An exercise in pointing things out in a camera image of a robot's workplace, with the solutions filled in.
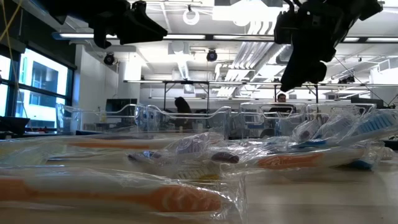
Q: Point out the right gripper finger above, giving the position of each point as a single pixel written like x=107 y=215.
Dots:
x=317 y=73
x=295 y=70

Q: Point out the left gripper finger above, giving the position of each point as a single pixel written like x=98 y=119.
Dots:
x=139 y=7
x=140 y=29

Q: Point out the person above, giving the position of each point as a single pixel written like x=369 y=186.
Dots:
x=183 y=105
x=281 y=98

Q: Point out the black ceiling spotlight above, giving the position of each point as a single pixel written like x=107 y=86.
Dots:
x=212 y=55
x=109 y=59

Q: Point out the long ceiling light strip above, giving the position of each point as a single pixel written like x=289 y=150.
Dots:
x=186 y=36

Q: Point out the black monitor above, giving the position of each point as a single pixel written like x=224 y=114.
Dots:
x=121 y=105
x=367 y=102
x=12 y=124

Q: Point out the large glass window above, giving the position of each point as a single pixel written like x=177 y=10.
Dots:
x=46 y=74

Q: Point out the orange wrapped toothbrush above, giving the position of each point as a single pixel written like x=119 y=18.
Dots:
x=174 y=199
x=109 y=145
x=289 y=161

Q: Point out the clear scoop-front plastic bin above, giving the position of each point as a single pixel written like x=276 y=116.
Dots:
x=93 y=121
x=202 y=123

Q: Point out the blue cloth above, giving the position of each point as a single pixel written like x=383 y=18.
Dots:
x=90 y=133

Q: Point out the white ventilation duct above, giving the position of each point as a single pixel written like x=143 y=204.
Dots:
x=183 y=68

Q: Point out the black metal rack frame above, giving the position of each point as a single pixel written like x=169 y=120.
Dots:
x=186 y=82

